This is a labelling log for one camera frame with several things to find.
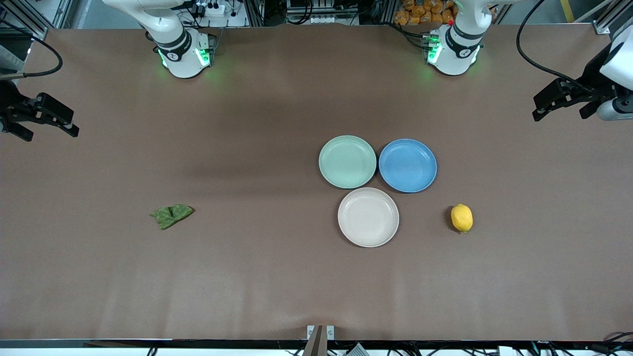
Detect beige plate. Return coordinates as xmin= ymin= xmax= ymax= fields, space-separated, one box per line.
xmin=338 ymin=187 xmax=400 ymax=248

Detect metal bracket with post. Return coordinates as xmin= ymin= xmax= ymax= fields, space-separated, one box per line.
xmin=303 ymin=325 xmax=335 ymax=356

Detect green lettuce leaf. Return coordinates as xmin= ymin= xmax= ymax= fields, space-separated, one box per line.
xmin=150 ymin=204 xmax=194 ymax=230

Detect grey metal frame piece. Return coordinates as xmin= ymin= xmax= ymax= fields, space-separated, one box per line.
xmin=0 ymin=44 xmax=24 ymax=77

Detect light green plate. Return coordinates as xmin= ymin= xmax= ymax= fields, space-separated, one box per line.
xmin=318 ymin=135 xmax=377 ymax=189

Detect blue plate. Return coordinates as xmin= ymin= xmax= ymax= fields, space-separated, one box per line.
xmin=378 ymin=138 xmax=438 ymax=193

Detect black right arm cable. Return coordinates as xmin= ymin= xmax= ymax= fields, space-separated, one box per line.
xmin=0 ymin=17 xmax=64 ymax=79

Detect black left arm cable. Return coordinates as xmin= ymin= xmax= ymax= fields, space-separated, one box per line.
xmin=516 ymin=0 xmax=594 ymax=92

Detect bag of oranges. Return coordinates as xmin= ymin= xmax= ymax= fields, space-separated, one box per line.
xmin=394 ymin=0 xmax=458 ymax=26

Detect white power strip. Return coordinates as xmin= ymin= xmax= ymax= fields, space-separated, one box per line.
xmin=190 ymin=0 xmax=229 ymax=18

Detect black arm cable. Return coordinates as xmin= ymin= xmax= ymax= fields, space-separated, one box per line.
xmin=516 ymin=0 xmax=594 ymax=92
xmin=0 ymin=17 xmax=64 ymax=79

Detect yellow lemon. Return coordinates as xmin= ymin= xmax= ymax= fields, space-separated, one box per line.
xmin=451 ymin=203 xmax=474 ymax=234

